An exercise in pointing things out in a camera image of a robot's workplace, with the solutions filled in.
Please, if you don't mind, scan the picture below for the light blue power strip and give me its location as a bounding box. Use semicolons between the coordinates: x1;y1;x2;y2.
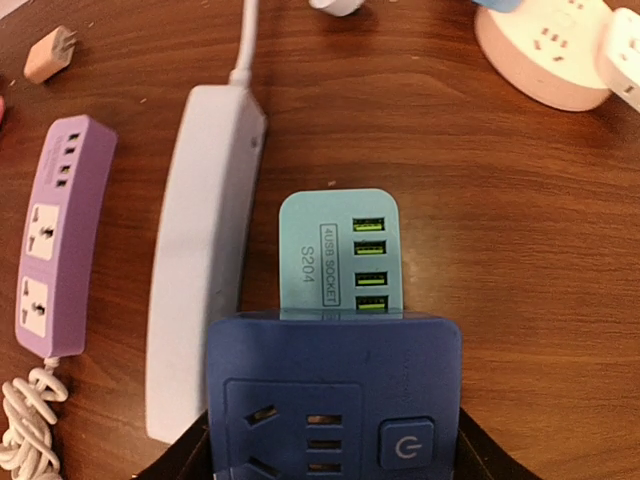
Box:
145;85;267;444

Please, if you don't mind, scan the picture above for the white small adapter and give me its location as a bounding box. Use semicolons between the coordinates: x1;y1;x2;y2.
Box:
596;7;639;111

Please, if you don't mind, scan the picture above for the light blue small adapter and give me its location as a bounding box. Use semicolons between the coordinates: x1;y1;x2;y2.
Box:
474;0;522;13

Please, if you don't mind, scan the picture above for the purple power strip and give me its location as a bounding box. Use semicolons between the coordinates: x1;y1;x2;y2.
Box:
15;115;118;359

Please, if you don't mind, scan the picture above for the dark blue cube adapter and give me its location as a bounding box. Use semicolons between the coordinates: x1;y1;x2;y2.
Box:
207;312;462;479

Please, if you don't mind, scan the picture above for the pink round socket hub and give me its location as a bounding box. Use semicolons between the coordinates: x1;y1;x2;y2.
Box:
474;1;613;112

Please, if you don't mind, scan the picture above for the teal blue socket box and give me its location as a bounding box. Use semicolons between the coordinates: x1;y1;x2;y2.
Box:
279;188;404;315

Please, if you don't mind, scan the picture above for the white round plug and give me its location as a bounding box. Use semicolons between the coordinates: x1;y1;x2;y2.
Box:
308;0;364;17

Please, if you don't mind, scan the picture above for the pink charger plug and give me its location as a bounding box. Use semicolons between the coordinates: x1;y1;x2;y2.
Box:
23;26;77;84

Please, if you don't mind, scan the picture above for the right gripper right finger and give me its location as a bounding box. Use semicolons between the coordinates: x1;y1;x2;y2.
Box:
454;409;540;480

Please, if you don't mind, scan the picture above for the white coiled strip cable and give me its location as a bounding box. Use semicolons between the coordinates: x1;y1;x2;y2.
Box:
0;355;69;480

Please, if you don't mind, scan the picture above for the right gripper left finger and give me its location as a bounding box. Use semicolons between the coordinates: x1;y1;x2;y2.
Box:
133;412;213;480

